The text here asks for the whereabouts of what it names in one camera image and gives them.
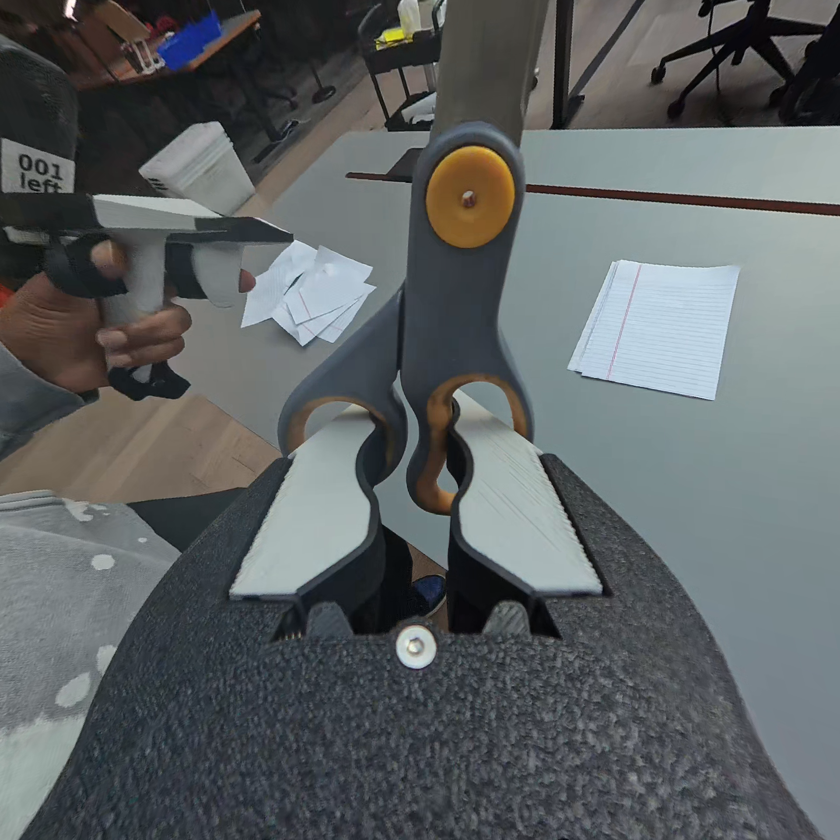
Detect grey orange scissors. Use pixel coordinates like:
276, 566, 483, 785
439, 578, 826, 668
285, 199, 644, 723
277, 0, 549, 515

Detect person's dark pants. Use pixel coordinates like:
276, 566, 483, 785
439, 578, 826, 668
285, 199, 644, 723
128, 489, 245, 553

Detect grey desk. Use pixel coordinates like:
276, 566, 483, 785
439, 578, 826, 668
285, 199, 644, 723
167, 125, 840, 840

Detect black utility cart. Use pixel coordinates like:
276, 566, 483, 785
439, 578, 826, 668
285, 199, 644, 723
357, 0, 454, 132

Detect black office chair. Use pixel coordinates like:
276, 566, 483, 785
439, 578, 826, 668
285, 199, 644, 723
650, 0, 829, 120
780, 0, 840, 126

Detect white trash bin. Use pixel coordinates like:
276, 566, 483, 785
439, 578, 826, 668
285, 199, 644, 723
139, 121, 256, 216

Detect stack of lined paper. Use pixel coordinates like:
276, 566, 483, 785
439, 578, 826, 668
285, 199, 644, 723
566, 259, 742, 401

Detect person's left hand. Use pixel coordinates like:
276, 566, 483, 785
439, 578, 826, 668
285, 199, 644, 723
0, 239, 258, 396

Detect person's blue shoe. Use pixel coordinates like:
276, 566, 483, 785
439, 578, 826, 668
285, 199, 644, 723
407, 573, 448, 618

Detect blue plastic tray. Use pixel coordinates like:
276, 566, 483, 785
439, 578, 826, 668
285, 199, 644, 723
157, 10, 224, 71

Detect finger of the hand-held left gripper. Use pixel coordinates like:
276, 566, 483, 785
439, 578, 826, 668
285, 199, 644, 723
92, 194, 225, 233
164, 215, 295, 250

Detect person's left forearm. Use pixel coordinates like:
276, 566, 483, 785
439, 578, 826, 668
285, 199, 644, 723
0, 341, 99, 460

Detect black metal stand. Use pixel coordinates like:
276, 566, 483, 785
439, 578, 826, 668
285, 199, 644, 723
550, 0, 586, 130

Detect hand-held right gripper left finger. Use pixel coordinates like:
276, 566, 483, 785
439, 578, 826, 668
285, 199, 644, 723
227, 407, 386, 632

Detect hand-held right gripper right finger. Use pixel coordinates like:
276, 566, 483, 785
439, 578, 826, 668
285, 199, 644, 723
448, 387, 605, 634

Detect person's grey hooded sweatshirt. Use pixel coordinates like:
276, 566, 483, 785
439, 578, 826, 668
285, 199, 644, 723
0, 489, 185, 840

